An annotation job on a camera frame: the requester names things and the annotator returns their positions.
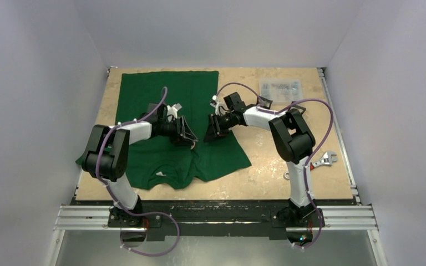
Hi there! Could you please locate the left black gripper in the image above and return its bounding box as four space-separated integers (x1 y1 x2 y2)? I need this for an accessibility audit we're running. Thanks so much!
158 116 197 146

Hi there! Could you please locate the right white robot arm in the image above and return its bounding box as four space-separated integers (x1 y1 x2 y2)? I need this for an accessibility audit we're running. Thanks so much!
204 93 316 226

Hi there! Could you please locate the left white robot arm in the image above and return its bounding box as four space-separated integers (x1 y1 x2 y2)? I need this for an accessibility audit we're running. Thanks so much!
80 103 199 227

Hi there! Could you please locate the green t-shirt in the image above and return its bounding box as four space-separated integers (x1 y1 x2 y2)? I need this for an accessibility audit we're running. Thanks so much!
75 70 252 191

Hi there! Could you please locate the clear plastic parts box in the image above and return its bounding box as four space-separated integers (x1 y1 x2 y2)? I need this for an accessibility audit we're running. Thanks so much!
259 78 304 105

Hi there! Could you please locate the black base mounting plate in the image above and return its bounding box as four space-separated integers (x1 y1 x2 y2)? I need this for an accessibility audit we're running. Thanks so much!
108 199 325 244

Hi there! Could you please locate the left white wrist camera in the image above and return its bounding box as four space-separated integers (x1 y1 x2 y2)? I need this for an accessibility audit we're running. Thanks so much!
166 103 182 121

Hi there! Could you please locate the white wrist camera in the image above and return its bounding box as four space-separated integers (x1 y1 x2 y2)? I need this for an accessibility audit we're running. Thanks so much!
166 103 182 121
210 95 227 115

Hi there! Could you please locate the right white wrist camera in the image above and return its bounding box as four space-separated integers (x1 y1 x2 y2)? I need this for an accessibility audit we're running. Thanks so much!
210 95 227 115

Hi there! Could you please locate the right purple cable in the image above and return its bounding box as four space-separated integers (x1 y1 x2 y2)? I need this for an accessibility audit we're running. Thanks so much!
215 82 335 250

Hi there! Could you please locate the red handled adjustable wrench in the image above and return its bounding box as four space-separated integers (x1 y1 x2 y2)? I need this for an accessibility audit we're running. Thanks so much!
283 150 338 180

